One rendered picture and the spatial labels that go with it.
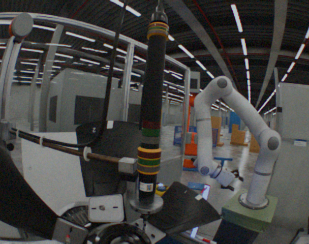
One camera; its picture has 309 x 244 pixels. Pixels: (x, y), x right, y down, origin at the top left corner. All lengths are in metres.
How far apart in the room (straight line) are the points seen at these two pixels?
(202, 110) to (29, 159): 0.84
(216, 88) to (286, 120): 1.41
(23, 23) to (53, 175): 0.74
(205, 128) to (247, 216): 0.54
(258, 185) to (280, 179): 1.29
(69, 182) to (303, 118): 2.20
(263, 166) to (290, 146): 1.25
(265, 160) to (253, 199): 0.24
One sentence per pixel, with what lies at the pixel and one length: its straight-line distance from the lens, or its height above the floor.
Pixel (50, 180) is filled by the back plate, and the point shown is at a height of 1.21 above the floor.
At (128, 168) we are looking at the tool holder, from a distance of 0.27.
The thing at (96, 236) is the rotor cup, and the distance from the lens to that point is 0.26.
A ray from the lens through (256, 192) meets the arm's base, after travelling 0.87.
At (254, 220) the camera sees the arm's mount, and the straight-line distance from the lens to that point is 0.81.
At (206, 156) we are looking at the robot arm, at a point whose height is 1.27.
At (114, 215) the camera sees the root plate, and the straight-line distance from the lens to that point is 0.32.
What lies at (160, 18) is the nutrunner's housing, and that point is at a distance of 0.31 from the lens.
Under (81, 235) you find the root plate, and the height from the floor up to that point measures 1.23.
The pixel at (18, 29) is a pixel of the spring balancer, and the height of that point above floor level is 1.84.
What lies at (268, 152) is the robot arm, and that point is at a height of 1.33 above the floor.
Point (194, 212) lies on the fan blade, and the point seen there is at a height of 1.18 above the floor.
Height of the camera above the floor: 1.46
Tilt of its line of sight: 3 degrees down
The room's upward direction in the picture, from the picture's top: 4 degrees clockwise
